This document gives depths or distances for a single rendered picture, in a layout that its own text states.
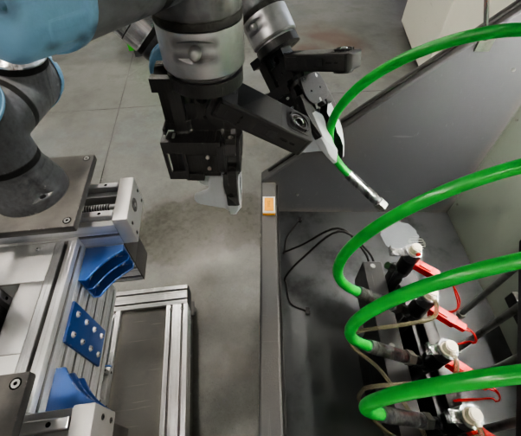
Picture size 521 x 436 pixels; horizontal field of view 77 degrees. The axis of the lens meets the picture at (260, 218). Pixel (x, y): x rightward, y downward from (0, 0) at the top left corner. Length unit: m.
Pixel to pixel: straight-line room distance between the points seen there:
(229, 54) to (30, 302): 0.65
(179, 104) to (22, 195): 0.51
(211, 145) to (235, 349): 1.36
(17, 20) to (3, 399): 0.53
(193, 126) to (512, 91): 0.68
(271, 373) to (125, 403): 0.90
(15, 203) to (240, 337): 1.15
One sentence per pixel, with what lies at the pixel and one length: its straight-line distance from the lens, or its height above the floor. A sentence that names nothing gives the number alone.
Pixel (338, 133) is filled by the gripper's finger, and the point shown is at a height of 1.22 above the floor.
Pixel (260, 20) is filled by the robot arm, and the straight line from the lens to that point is 0.57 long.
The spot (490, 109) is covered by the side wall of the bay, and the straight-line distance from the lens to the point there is 0.87.
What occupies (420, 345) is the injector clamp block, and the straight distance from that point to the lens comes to 0.67.
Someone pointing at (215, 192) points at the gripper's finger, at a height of 1.26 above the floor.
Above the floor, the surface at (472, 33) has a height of 1.40.
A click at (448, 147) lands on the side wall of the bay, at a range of 0.90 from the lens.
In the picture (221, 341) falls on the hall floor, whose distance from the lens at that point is 1.65.
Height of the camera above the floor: 1.56
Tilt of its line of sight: 51 degrees down
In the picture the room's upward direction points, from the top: straight up
